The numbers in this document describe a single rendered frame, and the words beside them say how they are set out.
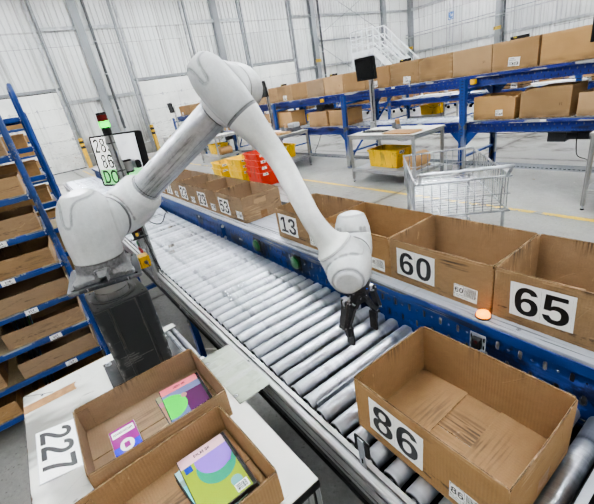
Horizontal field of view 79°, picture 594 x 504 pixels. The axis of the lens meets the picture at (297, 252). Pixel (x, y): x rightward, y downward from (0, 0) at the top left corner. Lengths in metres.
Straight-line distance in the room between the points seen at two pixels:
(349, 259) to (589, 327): 0.64
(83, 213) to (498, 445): 1.28
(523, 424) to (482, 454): 0.15
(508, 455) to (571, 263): 0.66
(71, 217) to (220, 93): 0.59
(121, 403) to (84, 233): 0.56
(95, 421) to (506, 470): 1.15
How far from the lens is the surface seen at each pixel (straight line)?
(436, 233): 1.64
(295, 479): 1.05
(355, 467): 1.05
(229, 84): 1.01
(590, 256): 1.42
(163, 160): 1.29
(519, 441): 1.12
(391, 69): 7.13
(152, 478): 1.16
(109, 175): 2.56
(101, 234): 1.27
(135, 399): 1.40
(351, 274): 0.85
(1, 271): 2.49
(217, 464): 1.07
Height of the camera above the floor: 1.61
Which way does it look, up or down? 24 degrees down
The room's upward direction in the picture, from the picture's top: 10 degrees counter-clockwise
